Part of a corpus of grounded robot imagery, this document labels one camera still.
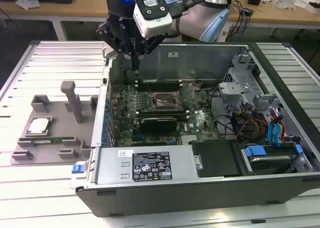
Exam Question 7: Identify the hard disk in blue carrier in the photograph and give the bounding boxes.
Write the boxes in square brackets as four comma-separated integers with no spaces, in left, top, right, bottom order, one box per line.
[241,143,305,175]

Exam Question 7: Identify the silver metal drive cage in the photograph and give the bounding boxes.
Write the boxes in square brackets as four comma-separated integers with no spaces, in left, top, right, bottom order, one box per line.
[217,51,287,113]

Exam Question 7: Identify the black plastic drive cover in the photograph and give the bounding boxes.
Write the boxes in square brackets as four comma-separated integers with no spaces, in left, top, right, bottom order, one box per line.
[188,140,251,178]

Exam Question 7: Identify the crumpled white plastic wrap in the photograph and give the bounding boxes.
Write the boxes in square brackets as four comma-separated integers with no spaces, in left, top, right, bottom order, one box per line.
[14,0,41,11]

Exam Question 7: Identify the black graphics card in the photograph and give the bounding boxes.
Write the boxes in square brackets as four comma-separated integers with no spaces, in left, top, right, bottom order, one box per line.
[138,116,178,133]

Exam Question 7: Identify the thin wire locking lever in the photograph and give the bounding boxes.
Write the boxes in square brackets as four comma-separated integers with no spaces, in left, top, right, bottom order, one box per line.
[143,79,153,94]

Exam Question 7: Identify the clear plastic bags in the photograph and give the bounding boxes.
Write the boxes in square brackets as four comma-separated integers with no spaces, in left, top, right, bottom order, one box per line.
[272,0,305,10]

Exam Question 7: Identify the long wooden desk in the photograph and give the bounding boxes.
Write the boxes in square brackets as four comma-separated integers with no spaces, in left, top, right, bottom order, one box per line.
[0,0,320,30]

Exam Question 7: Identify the red yellow wire bundle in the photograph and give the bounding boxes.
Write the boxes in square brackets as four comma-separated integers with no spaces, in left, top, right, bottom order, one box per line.
[234,119,270,141]

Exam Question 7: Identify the silver CPU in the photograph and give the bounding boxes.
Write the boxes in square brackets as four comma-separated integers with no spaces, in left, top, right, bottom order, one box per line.
[26,117,50,136]

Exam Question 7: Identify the black RAM slot bank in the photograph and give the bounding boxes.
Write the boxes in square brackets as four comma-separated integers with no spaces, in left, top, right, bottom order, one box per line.
[135,108,189,121]
[134,78,183,92]

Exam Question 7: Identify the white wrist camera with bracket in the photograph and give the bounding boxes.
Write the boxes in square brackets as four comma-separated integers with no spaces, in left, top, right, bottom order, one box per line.
[129,0,174,39]

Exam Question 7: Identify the green RAM stick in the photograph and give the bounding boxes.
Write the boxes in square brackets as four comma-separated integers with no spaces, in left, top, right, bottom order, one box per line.
[19,136,76,144]

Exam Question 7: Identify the black open PC case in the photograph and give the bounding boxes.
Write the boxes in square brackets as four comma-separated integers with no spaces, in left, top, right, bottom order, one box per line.
[71,41,320,217]

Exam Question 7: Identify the blue case latch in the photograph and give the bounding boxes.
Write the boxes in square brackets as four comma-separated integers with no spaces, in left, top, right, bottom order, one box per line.
[71,164,86,174]

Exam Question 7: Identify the silver power supply with label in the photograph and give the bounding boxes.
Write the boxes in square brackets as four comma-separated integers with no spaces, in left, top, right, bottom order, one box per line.
[96,147,201,186]

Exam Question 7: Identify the blue flat wire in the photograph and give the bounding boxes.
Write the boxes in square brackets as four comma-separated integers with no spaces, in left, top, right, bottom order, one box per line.
[266,114,286,147]

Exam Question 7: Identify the small silver heatsink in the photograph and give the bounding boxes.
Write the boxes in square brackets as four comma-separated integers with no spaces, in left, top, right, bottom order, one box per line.
[181,135,198,145]

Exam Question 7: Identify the blue network cable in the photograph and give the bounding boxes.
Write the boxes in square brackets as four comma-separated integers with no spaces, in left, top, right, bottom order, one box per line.
[231,0,250,42]

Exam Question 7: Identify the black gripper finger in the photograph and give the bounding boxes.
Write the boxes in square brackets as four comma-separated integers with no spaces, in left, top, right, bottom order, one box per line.
[96,19,136,71]
[135,34,166,71]

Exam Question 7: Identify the green motherboard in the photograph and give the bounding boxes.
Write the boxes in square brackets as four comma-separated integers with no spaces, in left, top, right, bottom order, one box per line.
[106,80,223,147]

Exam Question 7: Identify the CPU socket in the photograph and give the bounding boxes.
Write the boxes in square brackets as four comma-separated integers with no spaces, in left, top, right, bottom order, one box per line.
[151,90,182,111]

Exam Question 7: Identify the gray parts rack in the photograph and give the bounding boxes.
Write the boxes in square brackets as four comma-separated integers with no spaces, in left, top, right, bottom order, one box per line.
[9,81,101,166]

